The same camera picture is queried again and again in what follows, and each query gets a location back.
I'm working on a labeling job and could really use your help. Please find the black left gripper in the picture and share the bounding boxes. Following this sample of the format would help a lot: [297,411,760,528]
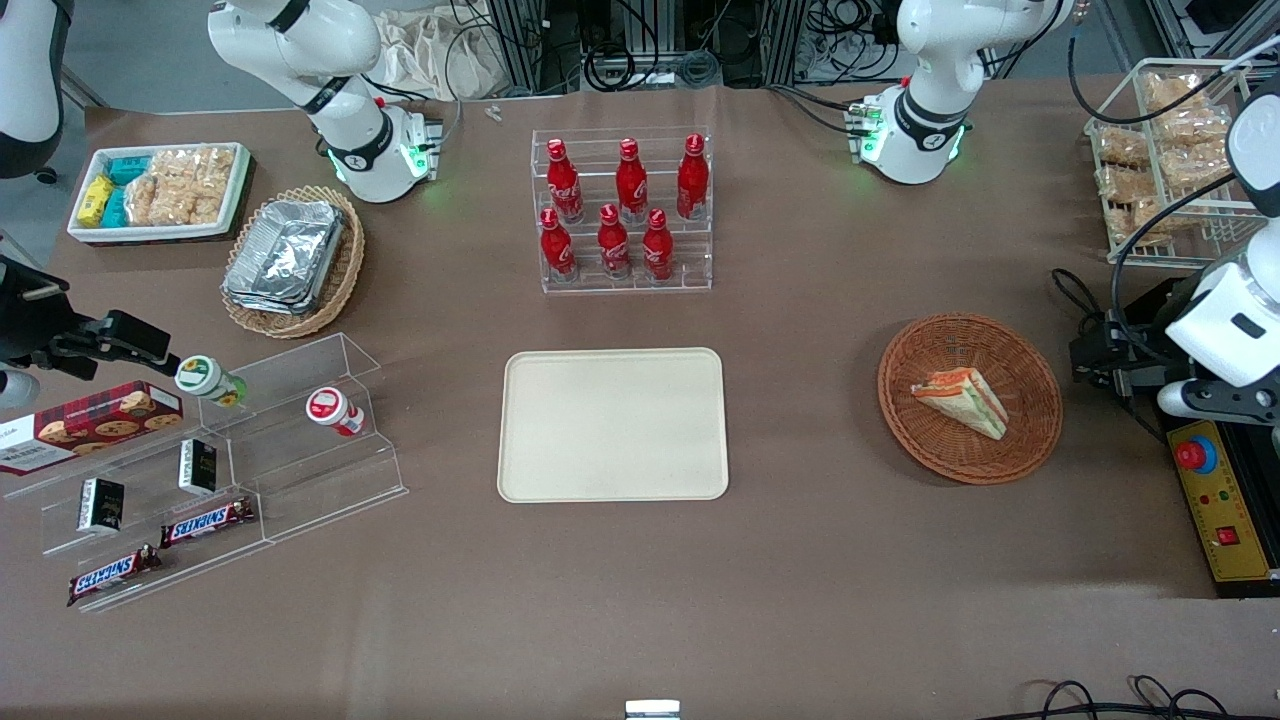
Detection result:
[1069,318,1166,401]

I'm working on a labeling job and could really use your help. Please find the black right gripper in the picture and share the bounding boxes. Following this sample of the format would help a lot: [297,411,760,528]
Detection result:
[0,255,183,381]

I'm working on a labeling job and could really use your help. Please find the triangular sandwich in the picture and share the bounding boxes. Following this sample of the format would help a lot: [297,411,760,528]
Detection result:
[909,367,1009,442]

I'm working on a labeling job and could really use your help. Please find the white rectangular snack tray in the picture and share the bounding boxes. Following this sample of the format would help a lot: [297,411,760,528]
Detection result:
[66,142,252,245]

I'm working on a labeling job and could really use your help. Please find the brown wicker basket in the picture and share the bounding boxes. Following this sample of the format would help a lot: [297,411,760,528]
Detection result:
[877,313,1065,487]

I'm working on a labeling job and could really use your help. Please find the light oval wicker basket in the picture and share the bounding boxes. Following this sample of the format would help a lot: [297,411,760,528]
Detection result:
[220,185,367,340]

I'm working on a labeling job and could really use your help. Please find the beige plastic tray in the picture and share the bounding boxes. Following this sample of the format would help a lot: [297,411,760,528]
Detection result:
[497,347,731,504]

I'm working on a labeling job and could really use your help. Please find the green-lid yogurt bottle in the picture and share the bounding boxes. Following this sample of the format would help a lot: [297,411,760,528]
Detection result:
[174,355,249,409]

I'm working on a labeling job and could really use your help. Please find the red tartan cookie box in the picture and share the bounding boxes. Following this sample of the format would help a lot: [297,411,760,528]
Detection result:
[0,380,186,477]

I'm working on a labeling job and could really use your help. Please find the yellow snack packet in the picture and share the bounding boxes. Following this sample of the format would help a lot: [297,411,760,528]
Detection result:
[77,174,116,228]

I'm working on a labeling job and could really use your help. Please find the bagged fried snack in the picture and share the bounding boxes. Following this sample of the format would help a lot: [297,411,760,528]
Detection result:
[1153,105,1233,148]
[1094,127,1153,168]
[1096,165,1163,203]
[1104,198,1176,243]
[1143,72,1209,111]
[1158,142,1241,191]

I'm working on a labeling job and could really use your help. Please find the small black box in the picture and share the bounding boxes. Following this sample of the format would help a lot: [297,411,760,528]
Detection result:
[177,437,219,497]
[77,477,127,534]

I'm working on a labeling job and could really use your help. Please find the clear rice cracker bag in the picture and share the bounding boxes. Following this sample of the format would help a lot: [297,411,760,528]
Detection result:
[124,147,237,227]

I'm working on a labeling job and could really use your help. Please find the stacked foil containers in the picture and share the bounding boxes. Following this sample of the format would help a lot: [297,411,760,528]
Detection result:
[222,199,347,316]

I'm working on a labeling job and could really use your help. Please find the yellow control panel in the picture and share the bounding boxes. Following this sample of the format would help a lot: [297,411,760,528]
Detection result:
[1167,418,1279,585]

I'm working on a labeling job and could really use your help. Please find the black countertop appliance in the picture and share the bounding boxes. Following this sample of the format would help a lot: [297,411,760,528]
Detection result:
[1120,275,1280,601]

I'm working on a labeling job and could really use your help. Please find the Snickers bar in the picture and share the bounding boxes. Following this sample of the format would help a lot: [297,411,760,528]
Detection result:
[159,496,257,550]
[66,544,164,609]

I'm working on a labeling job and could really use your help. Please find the red-lid yogurt bottle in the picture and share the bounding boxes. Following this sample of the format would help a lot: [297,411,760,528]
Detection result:
[304,386,367,438]

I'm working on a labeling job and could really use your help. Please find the clear acrylic stepped shelf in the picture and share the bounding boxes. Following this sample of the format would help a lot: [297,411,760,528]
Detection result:
[0,332,410,614]

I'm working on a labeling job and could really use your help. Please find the beige cloth bag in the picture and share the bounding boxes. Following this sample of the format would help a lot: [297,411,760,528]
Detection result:
[372,8,507,103]

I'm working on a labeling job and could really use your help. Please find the red cola bottle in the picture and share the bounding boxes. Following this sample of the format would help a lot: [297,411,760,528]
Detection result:
[614,138,650,224]
[641,208,676,282]
[546,138,585,224]
[676,133,711,222]
[596,204,633,280]
[539,207,578,282]

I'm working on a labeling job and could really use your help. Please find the clear acrylic bottle rack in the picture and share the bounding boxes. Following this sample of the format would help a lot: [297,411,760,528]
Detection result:
[530,126,715,296]

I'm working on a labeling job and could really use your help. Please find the black appliance power cable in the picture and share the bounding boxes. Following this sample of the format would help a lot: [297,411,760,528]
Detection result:
[1049,267,1113,346]

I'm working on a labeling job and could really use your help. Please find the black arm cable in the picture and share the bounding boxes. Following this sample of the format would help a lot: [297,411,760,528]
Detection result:
[1066,20,1253,346]

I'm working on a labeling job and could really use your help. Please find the white wire basket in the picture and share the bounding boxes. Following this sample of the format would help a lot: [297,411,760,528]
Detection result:
[1084,57,1280,268]

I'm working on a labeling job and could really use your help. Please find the white rounded wrist camera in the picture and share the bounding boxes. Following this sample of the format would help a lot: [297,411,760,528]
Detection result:
[0,368,43,412]

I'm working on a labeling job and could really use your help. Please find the black cable bundle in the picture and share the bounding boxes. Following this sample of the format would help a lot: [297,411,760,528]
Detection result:
[1005,676,1280,720]

